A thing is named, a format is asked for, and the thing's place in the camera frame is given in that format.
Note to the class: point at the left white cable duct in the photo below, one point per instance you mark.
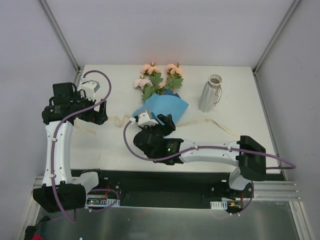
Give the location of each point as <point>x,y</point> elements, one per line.
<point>98,202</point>

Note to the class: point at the left aluminium frame post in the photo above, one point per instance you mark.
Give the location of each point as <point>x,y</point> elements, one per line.
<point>59,34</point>

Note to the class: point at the white cable duct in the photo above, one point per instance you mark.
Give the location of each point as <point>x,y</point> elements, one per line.
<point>98,202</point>
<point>219,205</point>

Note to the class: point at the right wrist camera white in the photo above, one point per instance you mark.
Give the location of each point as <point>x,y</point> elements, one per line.
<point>145,119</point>

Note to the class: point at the white ribbed ceramic vase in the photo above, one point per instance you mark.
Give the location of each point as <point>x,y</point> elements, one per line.
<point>211,93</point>

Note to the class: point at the right white cable duct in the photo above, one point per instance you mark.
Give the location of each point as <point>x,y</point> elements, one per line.
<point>219,205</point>

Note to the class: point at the blue wrapping paper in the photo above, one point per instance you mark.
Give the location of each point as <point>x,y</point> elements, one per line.
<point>165,104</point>

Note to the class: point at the red black object corner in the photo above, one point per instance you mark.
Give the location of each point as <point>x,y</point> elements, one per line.
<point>30,231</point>

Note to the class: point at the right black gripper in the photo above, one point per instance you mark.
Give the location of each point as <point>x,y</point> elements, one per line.
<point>164,124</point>

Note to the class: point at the pink flower stem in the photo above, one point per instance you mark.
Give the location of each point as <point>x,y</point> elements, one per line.
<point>174,77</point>
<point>152,72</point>
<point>146,86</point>

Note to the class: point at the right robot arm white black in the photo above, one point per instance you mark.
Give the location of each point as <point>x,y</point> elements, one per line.
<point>246,155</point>

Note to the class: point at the aluminium frame post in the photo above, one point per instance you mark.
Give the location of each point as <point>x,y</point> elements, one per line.
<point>276,35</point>
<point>59,34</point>

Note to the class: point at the right aluminium frame post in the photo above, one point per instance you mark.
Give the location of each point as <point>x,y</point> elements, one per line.
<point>276,35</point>

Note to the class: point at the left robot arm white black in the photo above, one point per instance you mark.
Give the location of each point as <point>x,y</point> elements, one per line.
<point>60,155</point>

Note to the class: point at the cream printed ribbon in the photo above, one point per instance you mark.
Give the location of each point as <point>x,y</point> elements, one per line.
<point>119,123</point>

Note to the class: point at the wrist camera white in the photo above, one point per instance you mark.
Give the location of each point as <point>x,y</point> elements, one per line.
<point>88,89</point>
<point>145,119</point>

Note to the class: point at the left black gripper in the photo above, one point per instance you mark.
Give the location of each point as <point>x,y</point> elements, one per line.
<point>99,114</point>

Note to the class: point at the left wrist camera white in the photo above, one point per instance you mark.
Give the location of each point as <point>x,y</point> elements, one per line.
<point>88,89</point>

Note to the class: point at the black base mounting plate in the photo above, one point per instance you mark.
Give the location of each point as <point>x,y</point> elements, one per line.
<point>186,190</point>

